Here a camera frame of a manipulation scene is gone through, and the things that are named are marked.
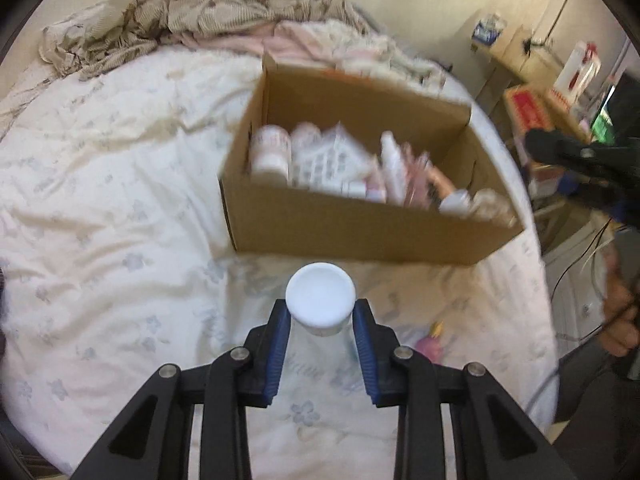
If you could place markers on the plain white pill bottle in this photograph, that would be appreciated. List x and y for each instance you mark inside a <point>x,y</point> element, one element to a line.
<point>320,292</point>

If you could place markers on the dark grey clothing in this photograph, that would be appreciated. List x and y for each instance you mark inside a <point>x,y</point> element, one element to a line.
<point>595,390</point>

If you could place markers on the pink plastic clip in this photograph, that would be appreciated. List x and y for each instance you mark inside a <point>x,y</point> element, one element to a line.
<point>419,180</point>

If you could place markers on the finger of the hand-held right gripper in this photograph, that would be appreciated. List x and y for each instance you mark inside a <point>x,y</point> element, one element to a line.
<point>570,185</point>
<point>555,145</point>

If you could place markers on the red box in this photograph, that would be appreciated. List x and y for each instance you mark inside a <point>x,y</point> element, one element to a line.
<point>527,110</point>

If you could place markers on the crumpled beige blanket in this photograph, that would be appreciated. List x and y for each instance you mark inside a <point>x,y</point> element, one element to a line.
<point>200,10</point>

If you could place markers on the brown cardboard box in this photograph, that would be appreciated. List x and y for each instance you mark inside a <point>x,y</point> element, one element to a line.
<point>350,230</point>

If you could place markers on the red and white carton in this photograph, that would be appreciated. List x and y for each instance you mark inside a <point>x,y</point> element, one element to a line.
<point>580,67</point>

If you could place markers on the white floral bedsheet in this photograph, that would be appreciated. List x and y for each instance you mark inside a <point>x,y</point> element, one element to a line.
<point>100,235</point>

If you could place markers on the white labelled pill bottle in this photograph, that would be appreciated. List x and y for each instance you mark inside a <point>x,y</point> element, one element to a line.
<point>270,152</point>

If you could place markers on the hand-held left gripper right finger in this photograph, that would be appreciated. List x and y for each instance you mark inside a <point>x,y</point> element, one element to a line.
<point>364,355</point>

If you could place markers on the small pink bottle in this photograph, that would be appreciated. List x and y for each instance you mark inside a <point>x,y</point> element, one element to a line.
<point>429,347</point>

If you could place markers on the blue and white pack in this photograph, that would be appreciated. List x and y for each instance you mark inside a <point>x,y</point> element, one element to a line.
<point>489,29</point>

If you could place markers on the person's right hand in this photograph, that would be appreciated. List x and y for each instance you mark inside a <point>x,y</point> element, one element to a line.
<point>620,315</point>

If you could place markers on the pink cloth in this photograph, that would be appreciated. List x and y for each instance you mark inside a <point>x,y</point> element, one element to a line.
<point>310,42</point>

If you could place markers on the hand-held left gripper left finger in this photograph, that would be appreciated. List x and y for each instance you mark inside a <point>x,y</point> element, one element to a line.
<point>277,355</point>

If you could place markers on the wooden desk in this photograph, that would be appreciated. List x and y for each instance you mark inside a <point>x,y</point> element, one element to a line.
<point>530,67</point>

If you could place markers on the white cabinet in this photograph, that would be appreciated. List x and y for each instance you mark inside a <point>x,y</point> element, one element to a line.
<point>580,285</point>

